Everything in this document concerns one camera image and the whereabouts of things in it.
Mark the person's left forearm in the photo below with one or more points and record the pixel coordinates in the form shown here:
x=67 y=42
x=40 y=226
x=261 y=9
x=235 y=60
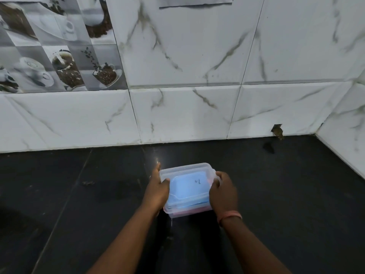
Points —
x=128 y=242

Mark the person's right thumb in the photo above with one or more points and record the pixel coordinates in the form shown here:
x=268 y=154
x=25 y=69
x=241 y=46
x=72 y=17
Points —
x=214 y=188

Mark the grey paper sheet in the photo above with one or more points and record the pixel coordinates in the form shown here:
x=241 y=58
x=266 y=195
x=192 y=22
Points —
x=195 y=1

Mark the coffee print decorative tile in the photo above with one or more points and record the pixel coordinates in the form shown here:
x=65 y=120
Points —
x=57 y=42

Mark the pink wrist band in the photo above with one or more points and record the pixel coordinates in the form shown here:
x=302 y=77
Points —
x=229 y=215

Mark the person's right hand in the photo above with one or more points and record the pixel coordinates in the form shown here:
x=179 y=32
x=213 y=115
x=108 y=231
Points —
x=223 y=196

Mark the person's left hand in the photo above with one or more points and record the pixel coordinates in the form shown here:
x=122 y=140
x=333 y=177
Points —
x=155 y=192

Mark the person's right forearm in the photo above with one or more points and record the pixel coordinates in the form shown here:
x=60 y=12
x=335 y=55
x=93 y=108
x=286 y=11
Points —
x=251 y=248

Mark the person's left thumb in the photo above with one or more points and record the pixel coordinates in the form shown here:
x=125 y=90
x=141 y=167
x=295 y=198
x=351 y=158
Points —
x=165 y=184

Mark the clear plastic lidded container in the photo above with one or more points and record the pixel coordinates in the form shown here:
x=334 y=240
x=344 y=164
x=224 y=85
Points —
x=188 y=191

